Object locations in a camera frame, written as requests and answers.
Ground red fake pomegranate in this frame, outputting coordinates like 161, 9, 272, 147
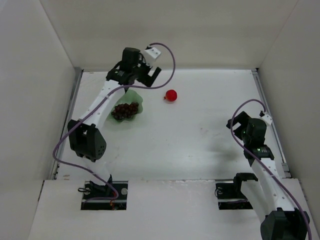
163, 89, 178, 102

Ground dark red fake grapes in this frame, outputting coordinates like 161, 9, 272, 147
111, 102, 139, 121

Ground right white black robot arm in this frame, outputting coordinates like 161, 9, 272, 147
226, 111, 311, 240

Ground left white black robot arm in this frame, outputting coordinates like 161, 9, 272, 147
67, 46, 161, 168

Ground green wavy fruit bowl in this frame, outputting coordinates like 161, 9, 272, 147
107, 90, 143, 124

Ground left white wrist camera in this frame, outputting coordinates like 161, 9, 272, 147
142, 45, 161, 65

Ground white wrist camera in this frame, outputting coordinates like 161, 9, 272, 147
259, 111, 273, 126
142, 45, 161, 65

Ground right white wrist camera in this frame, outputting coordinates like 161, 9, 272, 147
259, 111, 273, 126

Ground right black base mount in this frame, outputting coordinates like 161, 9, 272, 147
214, 181, 253, 210

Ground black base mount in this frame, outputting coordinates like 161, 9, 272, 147
214, 181, 253, 210
77, 181, 129, 211

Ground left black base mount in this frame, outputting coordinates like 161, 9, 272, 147
77, 181, 129, 211

